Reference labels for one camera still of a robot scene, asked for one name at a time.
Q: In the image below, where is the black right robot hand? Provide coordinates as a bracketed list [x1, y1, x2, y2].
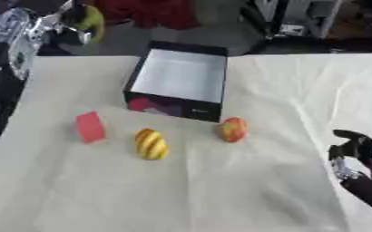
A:
[327, 129, 372, 214]

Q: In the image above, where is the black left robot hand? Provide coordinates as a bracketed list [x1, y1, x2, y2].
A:
[44, 0, 97, 47]

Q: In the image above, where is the yellow-green toy fruit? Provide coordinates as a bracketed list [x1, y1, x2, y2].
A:
[79, 5, 107, 45]

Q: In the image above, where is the black box with white inside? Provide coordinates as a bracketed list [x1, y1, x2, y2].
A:
[121, 40, 230, 123]

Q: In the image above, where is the red fabric object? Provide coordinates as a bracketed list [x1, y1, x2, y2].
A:
[92, 0, 202, 31]

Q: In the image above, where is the red rectangular block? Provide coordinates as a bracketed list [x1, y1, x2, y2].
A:
[73, 111, 110, 144]

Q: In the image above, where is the yellow striped toy fruit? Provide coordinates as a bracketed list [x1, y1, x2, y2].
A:
[133, 127, 172, 161]

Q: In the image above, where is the red and yellow toy apple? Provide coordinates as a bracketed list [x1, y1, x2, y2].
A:
[216, 116, 250, 144]

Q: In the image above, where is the white metal frame stand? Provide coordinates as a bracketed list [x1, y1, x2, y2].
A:
[240, 0, 347, 41]

